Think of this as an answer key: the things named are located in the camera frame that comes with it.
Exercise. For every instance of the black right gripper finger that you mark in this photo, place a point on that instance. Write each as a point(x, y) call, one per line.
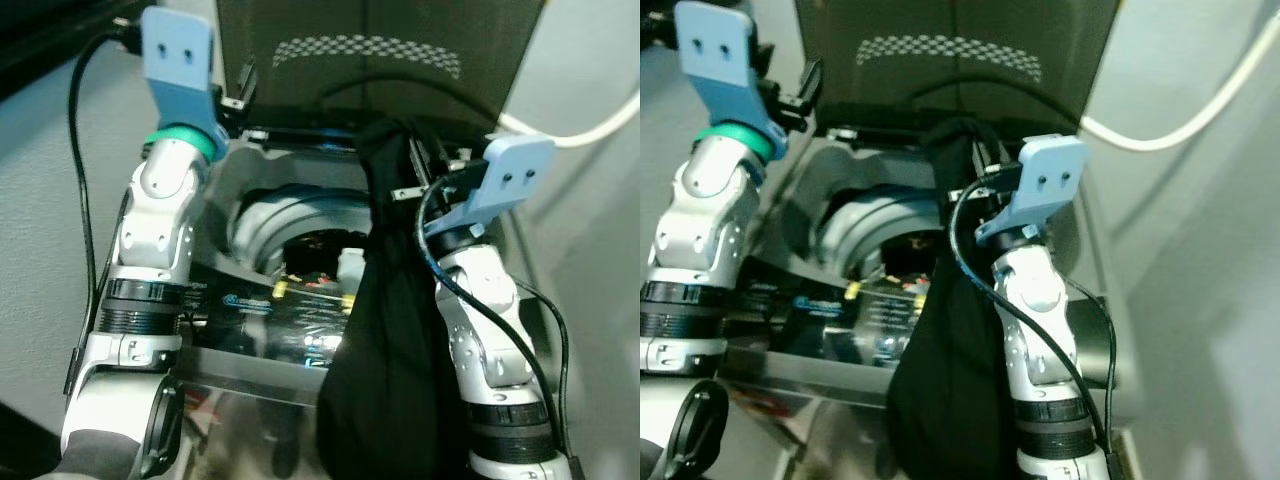
point(982, 152)
point(438, 162)
point(416, 158)
point(999, 155)

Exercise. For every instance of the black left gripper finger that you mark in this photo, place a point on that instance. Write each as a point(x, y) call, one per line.
point(817, 80)
point(250, 76)
point(236, 78)
point(803, 85)

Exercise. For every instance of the black cloth garment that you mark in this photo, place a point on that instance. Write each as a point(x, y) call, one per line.
point(385, 350)
point(950, 380)

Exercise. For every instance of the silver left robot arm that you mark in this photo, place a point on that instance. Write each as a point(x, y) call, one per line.
point(710, 200)
point(160, 220)

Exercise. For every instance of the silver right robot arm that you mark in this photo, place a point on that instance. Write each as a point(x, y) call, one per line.
point(480, 300)
point(1040, 300)

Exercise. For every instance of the grey top-load washing machine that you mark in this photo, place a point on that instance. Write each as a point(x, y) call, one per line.
point(830, 170)
point(250, 175)

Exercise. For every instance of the dark tinted washer lid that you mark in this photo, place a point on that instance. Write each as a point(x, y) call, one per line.
point(350, 100)
point(950, 100)

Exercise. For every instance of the grey washer drum opening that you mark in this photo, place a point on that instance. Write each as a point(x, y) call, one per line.
point(860, 225)
point(270, 215)

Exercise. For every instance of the grey washer detergent cup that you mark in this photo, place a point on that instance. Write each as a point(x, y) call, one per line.
point(350, 268)

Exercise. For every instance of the black washer control panel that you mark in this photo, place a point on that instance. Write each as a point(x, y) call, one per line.
point(260, 320)
point(850, 320)

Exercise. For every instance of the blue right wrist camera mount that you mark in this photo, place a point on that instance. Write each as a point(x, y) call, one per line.
point(1050, 180)
point(510, 175)

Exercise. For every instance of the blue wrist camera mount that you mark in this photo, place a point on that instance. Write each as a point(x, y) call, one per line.
point(178, 50)
point(1050, 180)
point(715, 50)
point(510, 175)

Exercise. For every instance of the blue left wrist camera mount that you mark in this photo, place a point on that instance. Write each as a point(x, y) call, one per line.
point(715, 50)
point(178, 50)

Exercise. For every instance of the black wall frame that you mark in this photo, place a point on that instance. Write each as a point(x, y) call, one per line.
point(40, 40)

